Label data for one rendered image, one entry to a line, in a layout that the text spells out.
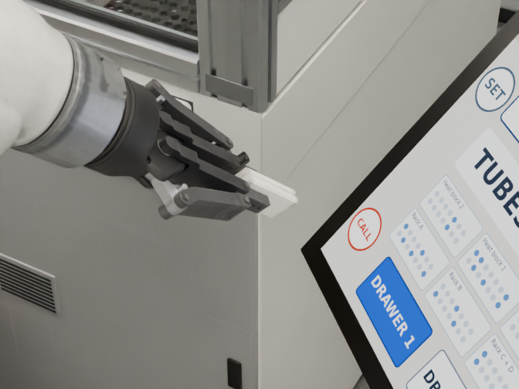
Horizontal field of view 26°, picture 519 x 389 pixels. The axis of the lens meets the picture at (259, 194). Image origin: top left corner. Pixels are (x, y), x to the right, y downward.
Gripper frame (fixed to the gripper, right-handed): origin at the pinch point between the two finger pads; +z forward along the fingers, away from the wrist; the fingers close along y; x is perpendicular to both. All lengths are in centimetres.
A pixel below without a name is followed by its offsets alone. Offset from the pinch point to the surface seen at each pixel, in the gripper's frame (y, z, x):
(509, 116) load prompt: -3.3, 6.1, -21.3
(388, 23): 44, 44, -1
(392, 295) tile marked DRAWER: -11.7, 6.9, -5.5
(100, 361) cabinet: 25, 46, 64
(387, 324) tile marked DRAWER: -13.8, 6.9, -4.2
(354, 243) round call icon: -4.6, 8.0, -3.1
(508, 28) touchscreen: 4.6, 6.7, -24.2
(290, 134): 23.9, 26.0, 9.5
